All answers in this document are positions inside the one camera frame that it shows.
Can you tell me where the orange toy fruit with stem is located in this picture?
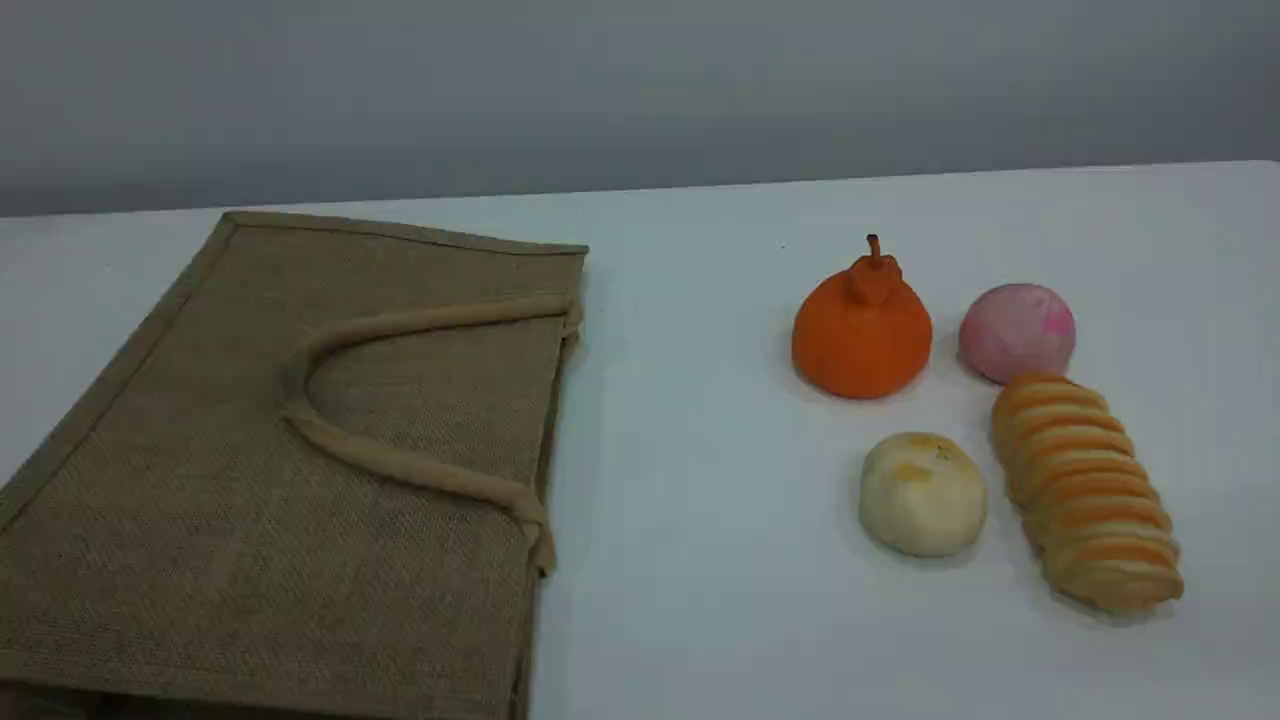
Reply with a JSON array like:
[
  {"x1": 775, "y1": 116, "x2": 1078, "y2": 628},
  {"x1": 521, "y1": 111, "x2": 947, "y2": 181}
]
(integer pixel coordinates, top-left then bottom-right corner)
[{"x1": 791, "y1": 234, "x2": 934, "y2": 401}]

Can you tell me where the striped orange toy bread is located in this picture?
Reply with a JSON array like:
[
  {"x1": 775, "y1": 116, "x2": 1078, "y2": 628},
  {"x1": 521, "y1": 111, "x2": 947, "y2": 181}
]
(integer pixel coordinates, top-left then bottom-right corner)
[{"x1": 990, "y1": 372, "x2": 1186, "y2": 615}]

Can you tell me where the brown burlap tote bag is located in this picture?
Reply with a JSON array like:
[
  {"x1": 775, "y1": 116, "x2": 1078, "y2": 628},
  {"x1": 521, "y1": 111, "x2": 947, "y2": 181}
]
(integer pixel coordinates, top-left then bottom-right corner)
[{"x1": 0, "y1": 210, "x2": 591, "y2": 720}]

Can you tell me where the pink round toy ball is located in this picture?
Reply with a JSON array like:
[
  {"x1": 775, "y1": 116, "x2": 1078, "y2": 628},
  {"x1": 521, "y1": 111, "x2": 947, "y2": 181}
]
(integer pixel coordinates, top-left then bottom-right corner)
[{"x1": 958, "y1": 283, "x2": 1078, "y2": 386}]

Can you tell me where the cream round toy bun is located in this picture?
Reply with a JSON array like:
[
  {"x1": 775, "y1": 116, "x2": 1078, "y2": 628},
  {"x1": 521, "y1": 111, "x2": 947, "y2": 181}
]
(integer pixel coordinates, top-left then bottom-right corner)
[{"x1": 859, "y1": 431, "x2": 989, "y2": 558}]

